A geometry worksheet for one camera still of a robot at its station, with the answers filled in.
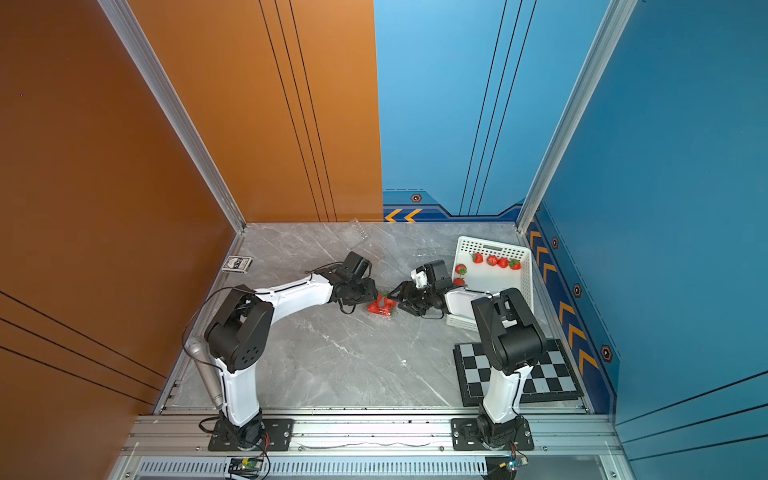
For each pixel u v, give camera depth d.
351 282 0.76
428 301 0.82
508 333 0.50
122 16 0.70
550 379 0.79
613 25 0.71
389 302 0.95
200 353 0.84
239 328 0.51
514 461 0.70
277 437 0.74
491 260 1.06
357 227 1.16
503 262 1.05
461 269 1.03
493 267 1.06
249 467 0.71
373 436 0.76
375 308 0.94
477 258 1.06
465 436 0.72
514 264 1.05
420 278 0.91
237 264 1.05
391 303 0.95
